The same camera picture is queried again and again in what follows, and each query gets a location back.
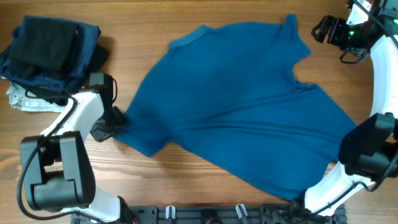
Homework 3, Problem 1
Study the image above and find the blue polo shirt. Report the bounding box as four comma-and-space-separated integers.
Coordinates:
116, 14, 355, 200

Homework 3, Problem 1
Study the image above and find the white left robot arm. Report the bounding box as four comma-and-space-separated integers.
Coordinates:
17, 72, 137, 223

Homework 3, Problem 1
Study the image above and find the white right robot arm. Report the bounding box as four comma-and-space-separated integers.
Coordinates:
300, 0, 397, 218

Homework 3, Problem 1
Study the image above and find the dark folded garment below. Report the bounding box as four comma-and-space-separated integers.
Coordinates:
24, 44, 109, 106

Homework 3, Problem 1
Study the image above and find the blue folded denim garment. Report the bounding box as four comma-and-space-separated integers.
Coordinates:
1, 16, 101, 90

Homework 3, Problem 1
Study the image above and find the light washed denim garment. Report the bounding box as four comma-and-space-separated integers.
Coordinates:
6, 82, 65, 113

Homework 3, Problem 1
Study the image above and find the black folded garment on top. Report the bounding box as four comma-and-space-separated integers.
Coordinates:
9, 17, 80, 76

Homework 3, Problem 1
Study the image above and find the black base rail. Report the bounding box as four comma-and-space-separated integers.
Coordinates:
70, 203, 348, 224

